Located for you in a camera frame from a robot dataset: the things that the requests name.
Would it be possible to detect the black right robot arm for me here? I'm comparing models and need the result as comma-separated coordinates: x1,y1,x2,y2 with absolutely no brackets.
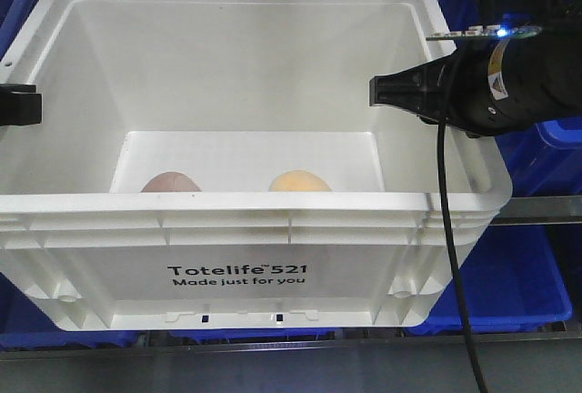
369,0,581,136

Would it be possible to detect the yellow plush bun toy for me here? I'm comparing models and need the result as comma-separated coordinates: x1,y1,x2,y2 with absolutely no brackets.
269,170,331,192

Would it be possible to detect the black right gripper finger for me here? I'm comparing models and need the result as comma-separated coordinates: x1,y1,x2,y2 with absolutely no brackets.
369,58,448,123

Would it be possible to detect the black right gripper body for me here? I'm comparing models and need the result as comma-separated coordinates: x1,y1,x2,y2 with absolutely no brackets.
436,34,559,136

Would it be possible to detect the green circuit board with LED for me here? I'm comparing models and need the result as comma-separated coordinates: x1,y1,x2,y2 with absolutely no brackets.
426,25,543,41

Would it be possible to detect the grey metal shelf frame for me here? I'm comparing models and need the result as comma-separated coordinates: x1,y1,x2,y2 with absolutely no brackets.
490,195,581,226

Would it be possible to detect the pink plush bun toy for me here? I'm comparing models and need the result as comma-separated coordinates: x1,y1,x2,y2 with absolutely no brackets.
141,171,201,193

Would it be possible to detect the black cable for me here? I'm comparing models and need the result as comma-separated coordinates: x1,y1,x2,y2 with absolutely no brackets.
436,60,489,393

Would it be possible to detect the blue bin lower left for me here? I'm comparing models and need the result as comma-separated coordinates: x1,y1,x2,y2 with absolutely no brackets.
1,275,140,351

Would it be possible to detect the blue plastic bin right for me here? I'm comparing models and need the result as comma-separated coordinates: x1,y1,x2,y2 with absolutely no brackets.
496,116,581,197

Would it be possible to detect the white plastic Totelife crate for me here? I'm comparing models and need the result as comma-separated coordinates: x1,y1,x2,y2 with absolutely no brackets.
0,0,515,332

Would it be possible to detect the blue bin lower right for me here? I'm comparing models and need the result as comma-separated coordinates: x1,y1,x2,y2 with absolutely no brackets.
404,224,574,336

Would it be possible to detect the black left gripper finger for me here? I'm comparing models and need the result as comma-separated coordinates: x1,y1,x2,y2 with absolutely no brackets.
0,84,43,126

